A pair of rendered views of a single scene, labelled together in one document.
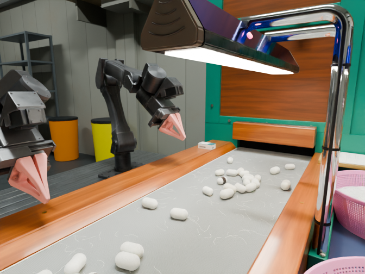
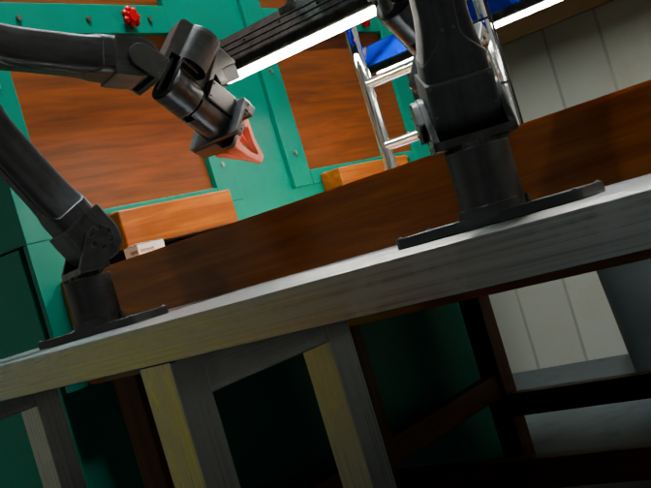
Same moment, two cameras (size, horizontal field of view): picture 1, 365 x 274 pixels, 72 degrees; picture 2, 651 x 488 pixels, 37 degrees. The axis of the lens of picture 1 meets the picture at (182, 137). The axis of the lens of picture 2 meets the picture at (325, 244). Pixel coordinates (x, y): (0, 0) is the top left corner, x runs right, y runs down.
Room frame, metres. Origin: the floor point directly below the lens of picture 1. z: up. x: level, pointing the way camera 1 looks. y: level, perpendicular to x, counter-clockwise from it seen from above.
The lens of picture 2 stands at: (0.54, 1.51, 0.70)
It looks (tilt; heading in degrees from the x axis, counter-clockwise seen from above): 0 degrees down; 274
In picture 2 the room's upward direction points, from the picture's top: 17 degrees counter-clockwise
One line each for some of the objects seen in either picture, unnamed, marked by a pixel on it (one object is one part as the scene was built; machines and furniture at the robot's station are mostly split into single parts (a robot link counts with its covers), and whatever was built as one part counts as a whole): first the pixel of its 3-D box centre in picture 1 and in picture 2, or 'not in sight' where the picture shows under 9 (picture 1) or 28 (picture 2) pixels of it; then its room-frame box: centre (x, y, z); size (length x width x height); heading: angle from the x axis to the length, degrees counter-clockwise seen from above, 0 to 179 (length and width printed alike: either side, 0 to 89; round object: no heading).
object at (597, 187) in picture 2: not in sight; (485, 181); (0.45, 0.56, 0.71); 0.20 x 0.07 x 0.08; 148
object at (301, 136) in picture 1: (271, 132); (171, 220); (0.95, -0.35, 0.83); 0.30 x 0.06 x 0.07; 57
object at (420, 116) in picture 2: not in sight; (462, 118); (0.45, 0.55, 0.77); 0.09 x 0.06 x 0.06; 3
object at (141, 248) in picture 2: (206, 145); (144, 249); (0.95, -0.10, 0.78); 0.06 x 0.04 x 0.02; 57
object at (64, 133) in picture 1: (65, 138); not in sight; (3.49, 1.67, 0.30); 0.38 x 0.37 x 0.59; 148
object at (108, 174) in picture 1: (123, 161); (94, 302); (0.95, 0.24, 0.71); 0.20 x 0.07 x 0.08; 148
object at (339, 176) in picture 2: not in sight; (368, 176); (0.58, -0.91, 0.83); 0.30 x 0.06 x 0.07; 57
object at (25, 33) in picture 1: (29, 95); not in sight; (3.94, 2.38, 0.87); 0.88 x 0.37 x 1.75; 58
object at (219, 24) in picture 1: (255, 49); (326, 9); (0.55, -0.15, 1.08); 0.62 x 0.08 x 0.07; 147
